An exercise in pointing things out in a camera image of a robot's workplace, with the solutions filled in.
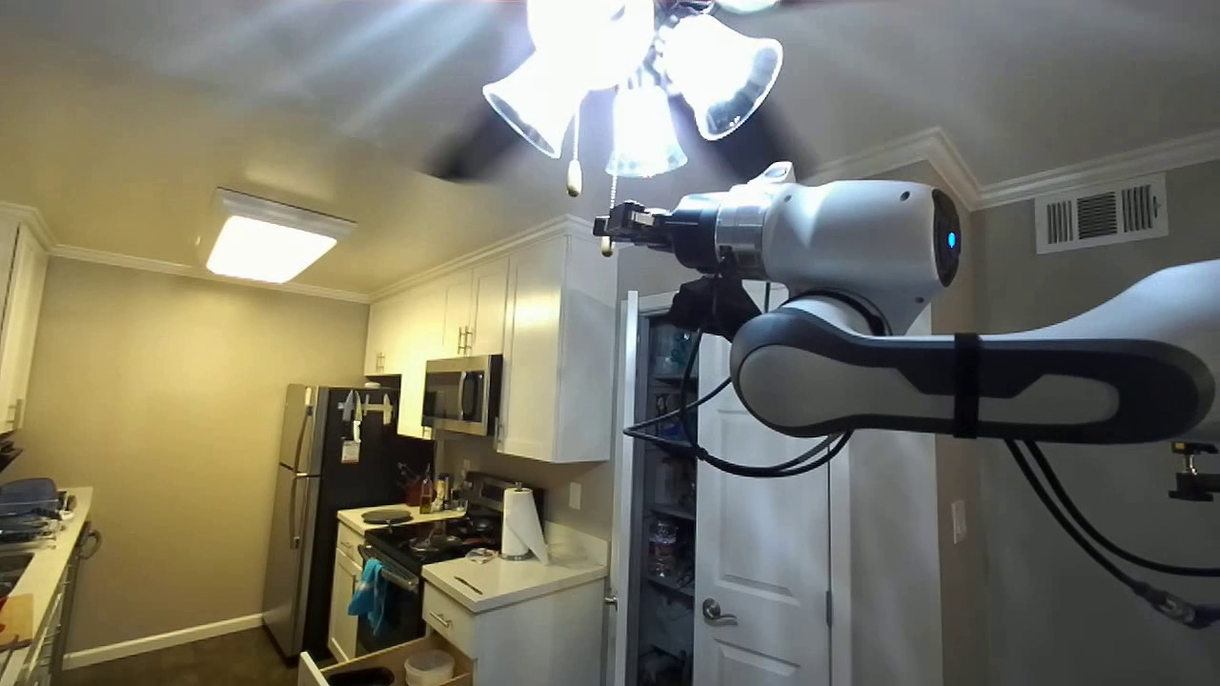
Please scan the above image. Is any stainless steel microwave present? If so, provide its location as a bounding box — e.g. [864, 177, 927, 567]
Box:
[417, 352, 508, 442]

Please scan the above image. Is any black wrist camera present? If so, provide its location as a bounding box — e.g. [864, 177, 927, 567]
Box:
[661, 276, 767, 342]

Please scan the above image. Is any blue hanging towel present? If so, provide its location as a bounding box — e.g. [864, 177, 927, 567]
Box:
[345, 552, 393, 639]

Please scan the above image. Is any white panel door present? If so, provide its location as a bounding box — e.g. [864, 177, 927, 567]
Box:
[691, 332, 841, 686]

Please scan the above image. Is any black clamp mount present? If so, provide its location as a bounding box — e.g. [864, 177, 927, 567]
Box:
[1166, 435, 1220, 507]

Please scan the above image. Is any white end upper cabinet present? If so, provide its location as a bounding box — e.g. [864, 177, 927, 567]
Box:
[0, 206, 54, 437]

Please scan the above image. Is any white upper cabinet row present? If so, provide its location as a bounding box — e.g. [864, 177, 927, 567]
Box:
[360, 252, 510, 442]

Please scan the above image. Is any thin black camera cable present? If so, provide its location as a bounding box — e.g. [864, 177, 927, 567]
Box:
[620, 332, 857, 486]

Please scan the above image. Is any stainless steel refrigerator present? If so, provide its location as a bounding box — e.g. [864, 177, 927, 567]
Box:
[257, 378, 403, 667]

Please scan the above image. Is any thick black cable bundle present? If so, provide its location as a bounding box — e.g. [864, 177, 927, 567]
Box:
[1006, 435, 1220, 633]

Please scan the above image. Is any white sink counter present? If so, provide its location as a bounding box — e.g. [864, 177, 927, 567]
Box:
[0, 486, 97, 686]

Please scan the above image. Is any glass fan light shade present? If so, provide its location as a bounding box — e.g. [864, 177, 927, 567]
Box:
[650, 13, 789, 146]
[527, 0, 660, 63]
[603, 78, 691, 183]
[481, 43, 603, 164]

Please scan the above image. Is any white wide base cabinet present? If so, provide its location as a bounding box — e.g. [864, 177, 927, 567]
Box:
[417, 549, 608, 686]

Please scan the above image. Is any black cable strap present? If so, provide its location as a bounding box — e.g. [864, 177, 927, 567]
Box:
[950, 332, 988, 442]

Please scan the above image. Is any dark-bladed ceiling fan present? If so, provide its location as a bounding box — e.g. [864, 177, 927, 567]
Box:
[414, 0, 814, 192]

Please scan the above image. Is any longer fan pull chain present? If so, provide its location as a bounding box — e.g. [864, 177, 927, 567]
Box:
[598, 164, 620, 265]

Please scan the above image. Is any black oven range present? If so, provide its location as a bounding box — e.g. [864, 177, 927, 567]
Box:
[358, 473, 513, 656]

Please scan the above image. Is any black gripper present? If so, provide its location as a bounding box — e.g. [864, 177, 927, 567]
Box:
[592, 204, 722, 276]

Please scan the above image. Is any blue folded cloth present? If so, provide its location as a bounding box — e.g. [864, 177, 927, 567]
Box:
[0, 473, 69, 544]

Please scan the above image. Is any white paper towel roll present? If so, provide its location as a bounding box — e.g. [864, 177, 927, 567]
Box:
[494, 482, 551, 567]

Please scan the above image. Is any rectangular ceiling light panel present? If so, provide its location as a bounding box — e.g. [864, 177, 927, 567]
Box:
[194, 187, 360, 291]

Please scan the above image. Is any open wooden drawer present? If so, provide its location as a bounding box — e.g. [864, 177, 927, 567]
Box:
[292, 633, 476, 686]

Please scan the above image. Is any shorter fan pull chain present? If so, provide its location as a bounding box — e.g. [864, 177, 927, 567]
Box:
[565, 107, 585, 204]

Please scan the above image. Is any white wall air vent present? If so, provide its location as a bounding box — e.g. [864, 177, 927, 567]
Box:
[1029, 171, 1172, 261]

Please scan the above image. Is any white tall upper cabinet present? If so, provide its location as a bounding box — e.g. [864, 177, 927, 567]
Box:
[490, 221, 625, 470]

